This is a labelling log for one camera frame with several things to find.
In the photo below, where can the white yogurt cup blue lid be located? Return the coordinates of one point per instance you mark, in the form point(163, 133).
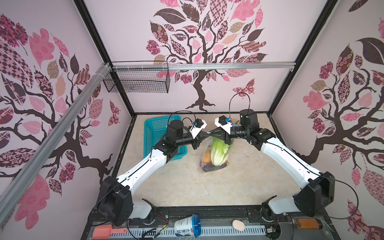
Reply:
point(189, 226)

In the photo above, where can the beige egg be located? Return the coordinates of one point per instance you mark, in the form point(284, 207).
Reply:
point(238, 225)

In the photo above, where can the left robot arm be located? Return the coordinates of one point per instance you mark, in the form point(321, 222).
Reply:
point(115, 200)

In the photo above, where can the napa cabbage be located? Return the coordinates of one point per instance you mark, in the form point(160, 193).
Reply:
point(220, 151)

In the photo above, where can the aluminium rail back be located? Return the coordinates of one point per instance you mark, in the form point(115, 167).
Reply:
point(225, 66)

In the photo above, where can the teal plastic basket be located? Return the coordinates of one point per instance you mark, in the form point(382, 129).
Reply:
point(154, 129)

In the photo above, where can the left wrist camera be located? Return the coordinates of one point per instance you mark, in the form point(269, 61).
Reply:
point(197, 126)

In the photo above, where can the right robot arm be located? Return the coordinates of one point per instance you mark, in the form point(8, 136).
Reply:
point(317, 189)

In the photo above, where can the pink plastic scoop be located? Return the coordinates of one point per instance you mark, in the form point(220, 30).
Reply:
point(105, 231)

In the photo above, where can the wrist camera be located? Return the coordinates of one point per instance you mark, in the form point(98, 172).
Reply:
point(224, 123)
point(197, 126)

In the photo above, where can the black wire basket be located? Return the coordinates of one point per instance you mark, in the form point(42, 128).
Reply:
point(138, 77)

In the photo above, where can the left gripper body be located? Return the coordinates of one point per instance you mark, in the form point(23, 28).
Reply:
point(186, 139)

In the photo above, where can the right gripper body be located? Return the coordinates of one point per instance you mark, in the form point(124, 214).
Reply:
point(237, 132)

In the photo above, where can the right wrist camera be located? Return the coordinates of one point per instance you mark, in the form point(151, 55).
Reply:
point(224, 123)

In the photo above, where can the white slotted cable duct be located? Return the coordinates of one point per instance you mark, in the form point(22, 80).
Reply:
point(205, 232)

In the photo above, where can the aluminium rail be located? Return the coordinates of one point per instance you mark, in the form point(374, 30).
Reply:
point(24, 179)
point(225, 66)

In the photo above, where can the aluminium rail left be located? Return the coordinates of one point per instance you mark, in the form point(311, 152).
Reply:
point(24, 179)

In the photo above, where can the clear zip top bag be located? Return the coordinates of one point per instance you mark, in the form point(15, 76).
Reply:
point(208, 147)

